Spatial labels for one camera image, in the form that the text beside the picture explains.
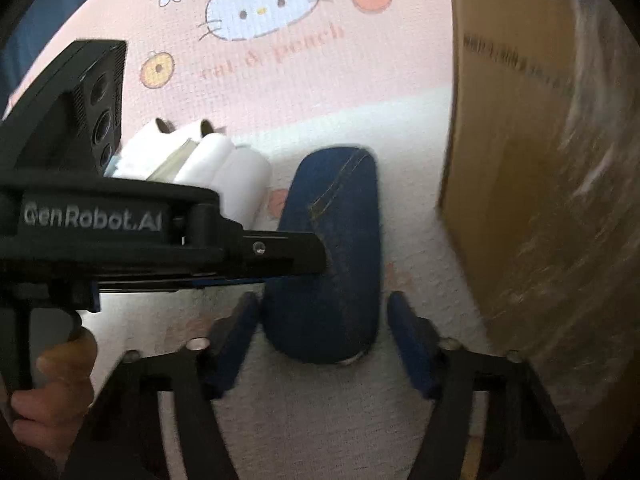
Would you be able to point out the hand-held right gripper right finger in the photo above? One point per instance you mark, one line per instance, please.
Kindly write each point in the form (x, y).
(412, 345)

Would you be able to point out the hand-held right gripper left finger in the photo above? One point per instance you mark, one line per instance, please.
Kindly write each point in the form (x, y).
(235, 340)

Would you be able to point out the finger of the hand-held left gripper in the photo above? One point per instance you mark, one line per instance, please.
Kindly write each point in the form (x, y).
(225, 283)
(285, 255)

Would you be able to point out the dark denim glasses case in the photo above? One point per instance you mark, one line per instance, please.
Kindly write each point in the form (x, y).
(340, 220)

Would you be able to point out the brown cardboard box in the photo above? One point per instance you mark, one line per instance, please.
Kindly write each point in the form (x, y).
(510, 160)

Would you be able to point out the person's left hand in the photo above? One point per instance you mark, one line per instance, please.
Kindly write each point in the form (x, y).
(55, 390)

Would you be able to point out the pile of white paper tubes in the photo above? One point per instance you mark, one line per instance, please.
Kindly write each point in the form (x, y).
(240, 180)

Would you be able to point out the dark blue cloth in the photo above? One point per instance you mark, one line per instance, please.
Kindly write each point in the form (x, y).
(45, 30)

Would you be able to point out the pink cat print blanket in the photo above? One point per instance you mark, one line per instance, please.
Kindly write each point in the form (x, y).
(350, 60)

